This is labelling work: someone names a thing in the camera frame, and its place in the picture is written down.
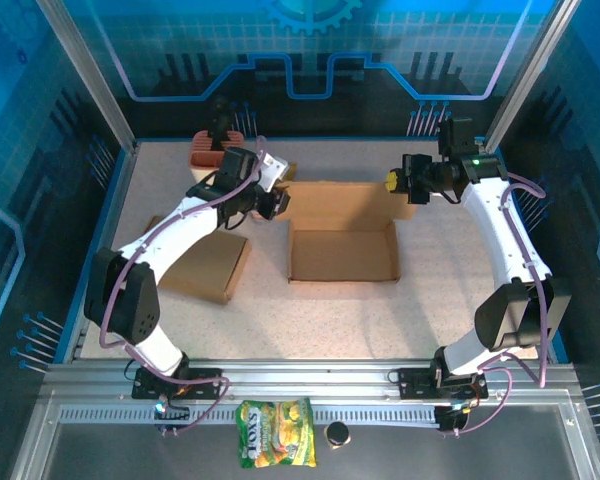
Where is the slotted aluminium strip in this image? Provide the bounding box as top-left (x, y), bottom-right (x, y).
top-left (59, 403), bottom-right (441, 427)

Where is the black controller box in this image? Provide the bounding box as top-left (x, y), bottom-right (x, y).
top-left (153, 398), bottom-right (191, 436)
top-left (434, 403), bottom-right (474, 436)

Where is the brown cardboard box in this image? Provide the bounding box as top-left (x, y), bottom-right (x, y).
top-left (144, 214), bottom-right (254, 307)
top-left (273, 179), bottom-right (417, 286)

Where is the black handled knife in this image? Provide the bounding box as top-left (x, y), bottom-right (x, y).
top-left (209, 97), bottom-right (236, 150)

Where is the aluminium frame post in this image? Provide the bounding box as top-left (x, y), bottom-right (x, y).
top-left (37, 0), bottom-right (139, 154)
top-left (482, 0), bottom-right (584, 156)

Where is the aluminium frame rail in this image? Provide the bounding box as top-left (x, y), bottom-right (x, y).
top-left (39, 357), bottom-right (581, 401)

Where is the green candy bag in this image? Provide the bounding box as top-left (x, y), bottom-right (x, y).
top-left (234, 397), bottom-right (319, 470)

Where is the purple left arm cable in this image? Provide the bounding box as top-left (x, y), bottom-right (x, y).
top-left (101, 135), bottom-right (231, 435)

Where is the cream knife block pink top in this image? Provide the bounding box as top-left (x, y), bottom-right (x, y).
top-left (188, 129), bottom-right (247, 187)

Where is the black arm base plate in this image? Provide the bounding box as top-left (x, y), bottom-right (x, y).
top-left (132, 366), bottom-right (225, 401)
top-left (397, 367), bottom-right (489, 401)

